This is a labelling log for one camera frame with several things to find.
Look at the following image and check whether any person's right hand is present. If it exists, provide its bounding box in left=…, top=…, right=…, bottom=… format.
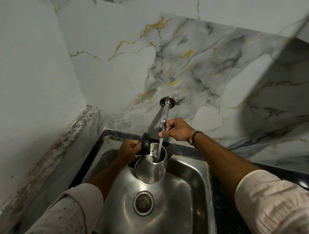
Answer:
left=162, top=118, right=196, bottom=143

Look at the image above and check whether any person's left hand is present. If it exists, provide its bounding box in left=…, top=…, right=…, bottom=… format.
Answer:
left=117, top=139, right=143, bottom=166

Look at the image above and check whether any chrome wall tap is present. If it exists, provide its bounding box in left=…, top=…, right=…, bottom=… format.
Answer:
left=159, top=96, right=178, bottom=132

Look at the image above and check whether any stainless steel electric kettle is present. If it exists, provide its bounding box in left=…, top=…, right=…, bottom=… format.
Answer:
left=127, top=132, right=172, bottom=185

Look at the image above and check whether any person's left forearm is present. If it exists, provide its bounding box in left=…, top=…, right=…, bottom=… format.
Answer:
left=24, top=158, right=132, bottom=234

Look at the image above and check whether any person's right forearm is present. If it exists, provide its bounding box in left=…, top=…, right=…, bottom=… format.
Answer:
left=191, top=132, right=309, bottom=234

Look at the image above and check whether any dark wrist band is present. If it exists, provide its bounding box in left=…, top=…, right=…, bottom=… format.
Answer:
left=188, top=131, right=204, bottom=149

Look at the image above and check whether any stainless steel sink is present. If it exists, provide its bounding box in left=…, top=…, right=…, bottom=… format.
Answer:
left=81, top=149, right=216, bottom=234

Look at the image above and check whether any round sink drain strainer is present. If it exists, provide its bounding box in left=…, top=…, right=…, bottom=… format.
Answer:
left=133, top=191, right=154, bottom=216

